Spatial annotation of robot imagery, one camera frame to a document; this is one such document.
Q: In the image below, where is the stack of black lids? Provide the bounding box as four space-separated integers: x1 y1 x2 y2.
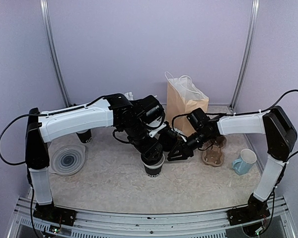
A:
158 130 178 152

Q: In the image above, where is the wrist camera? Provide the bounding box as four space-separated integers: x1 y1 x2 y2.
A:
141 95 166 138
172 108 212 137

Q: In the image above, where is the brown paper takeout bag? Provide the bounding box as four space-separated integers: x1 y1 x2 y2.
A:
164 71 209 123

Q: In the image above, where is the stack of paper cups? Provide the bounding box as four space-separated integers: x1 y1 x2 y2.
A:
76 129 92 144

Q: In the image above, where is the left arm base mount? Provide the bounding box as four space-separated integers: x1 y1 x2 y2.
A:
33 203 77 227

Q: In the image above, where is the aluminium front rail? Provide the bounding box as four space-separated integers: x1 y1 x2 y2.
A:
7 197 296 238

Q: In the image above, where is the black paper coffee cup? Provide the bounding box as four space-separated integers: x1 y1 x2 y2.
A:
143 156 165 178

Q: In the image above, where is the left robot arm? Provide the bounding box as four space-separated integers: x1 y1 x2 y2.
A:
25 94 165 221

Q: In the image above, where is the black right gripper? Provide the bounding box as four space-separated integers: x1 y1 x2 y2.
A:
167 128 212 161

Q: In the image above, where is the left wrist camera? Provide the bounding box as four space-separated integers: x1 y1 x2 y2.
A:
141 95 166 138

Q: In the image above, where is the light blue ceramic mug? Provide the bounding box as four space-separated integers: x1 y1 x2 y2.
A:
232 149 257 176

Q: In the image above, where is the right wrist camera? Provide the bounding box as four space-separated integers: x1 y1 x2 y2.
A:
172 108 212 137

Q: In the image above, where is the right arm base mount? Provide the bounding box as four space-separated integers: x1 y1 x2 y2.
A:
226 193 271 226

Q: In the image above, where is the cardboard cup carrier tray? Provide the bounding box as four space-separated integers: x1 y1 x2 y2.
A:
202 136 227 167

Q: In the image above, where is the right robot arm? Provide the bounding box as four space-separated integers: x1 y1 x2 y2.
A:
167 106 298 220

